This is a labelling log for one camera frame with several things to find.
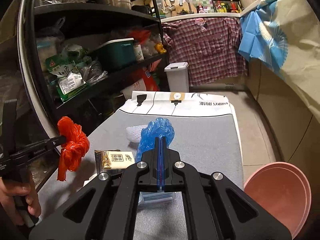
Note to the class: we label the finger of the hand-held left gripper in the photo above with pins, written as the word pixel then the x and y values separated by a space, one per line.
pixel 37 152
pixel 47 141

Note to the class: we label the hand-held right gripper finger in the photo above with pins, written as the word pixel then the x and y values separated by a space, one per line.
pixel 158 160
pixel 163 160

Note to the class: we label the blue plastic bag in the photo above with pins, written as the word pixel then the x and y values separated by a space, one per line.
pixel 152 135

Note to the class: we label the red plastic bag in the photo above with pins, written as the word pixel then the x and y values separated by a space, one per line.
pixel 75 142

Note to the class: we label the pink plastic basin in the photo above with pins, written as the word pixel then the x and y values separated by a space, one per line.
pixel 277 195

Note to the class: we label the person's left hand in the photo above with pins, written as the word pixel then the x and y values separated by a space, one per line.
pixel 11 192

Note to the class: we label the white foam wrap piece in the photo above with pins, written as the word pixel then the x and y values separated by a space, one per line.
pixel 132 133

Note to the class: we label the white gold snack packet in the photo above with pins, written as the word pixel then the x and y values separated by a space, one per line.
pixel 117 160

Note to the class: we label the grey ironing board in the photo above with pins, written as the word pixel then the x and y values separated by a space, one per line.
pixel 205 140

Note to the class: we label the green white food packet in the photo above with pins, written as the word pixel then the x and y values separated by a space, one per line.
pixel 67 80

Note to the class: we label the red white sack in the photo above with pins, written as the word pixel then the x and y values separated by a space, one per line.
pixel 143 81

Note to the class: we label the white lidded waste bin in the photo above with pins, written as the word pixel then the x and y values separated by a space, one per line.
pixel 177 77

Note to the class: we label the clear plastic bag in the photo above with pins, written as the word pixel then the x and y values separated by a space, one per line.
pixel 93 71

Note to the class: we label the white labelled jar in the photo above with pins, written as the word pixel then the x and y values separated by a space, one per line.
pixel 139 53

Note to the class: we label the small yellow packet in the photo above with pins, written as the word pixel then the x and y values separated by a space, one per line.
pixel 160 48

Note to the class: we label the green storage box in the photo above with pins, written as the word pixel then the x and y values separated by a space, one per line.
pixel 117 52

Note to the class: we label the red plaid shirt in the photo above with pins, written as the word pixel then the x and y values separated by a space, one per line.
pixel 207 52

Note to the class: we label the crumpled red shelf bag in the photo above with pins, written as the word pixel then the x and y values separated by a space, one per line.
pixel 140 35

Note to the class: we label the black metal shelf rack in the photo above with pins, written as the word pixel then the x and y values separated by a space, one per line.
pixel 95 13

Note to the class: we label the metal grater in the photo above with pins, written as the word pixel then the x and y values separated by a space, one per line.
pixel 159 3

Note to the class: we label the chrome kitchen faucet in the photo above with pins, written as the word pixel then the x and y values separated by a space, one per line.
pixel 186 3

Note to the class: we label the black spice rack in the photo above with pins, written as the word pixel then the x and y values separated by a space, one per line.
pixel 225 3

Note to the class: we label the blue cream printed cloth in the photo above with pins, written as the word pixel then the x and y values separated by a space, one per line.
pixel 287 30

